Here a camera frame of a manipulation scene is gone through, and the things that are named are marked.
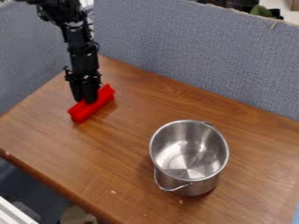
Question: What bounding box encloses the green object behind partition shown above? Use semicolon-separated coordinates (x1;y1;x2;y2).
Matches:
249;5;273;18

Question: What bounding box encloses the grey fabric partition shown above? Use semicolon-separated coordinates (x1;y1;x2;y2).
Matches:
0;1;69;115
93;0;299;121

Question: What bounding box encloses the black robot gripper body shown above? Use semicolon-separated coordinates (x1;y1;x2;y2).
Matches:
63;42;100;83

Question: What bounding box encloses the grey fabric partition back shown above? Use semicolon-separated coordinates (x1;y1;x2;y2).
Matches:
93;0;299;121

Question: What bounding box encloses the grey fabric partition left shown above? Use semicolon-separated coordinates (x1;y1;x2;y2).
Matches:
0;1;69;115

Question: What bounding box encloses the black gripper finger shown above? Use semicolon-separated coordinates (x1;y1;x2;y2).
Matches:
82;78;100;104
69;80;82;102

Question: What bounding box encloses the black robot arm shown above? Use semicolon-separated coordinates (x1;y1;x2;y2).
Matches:
14;0;101;104

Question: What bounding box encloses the red rectangular block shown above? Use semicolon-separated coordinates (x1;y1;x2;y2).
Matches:
67;84;116;124

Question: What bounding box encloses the stainless steel metal pot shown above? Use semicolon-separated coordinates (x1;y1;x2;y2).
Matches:
149;120;229;196

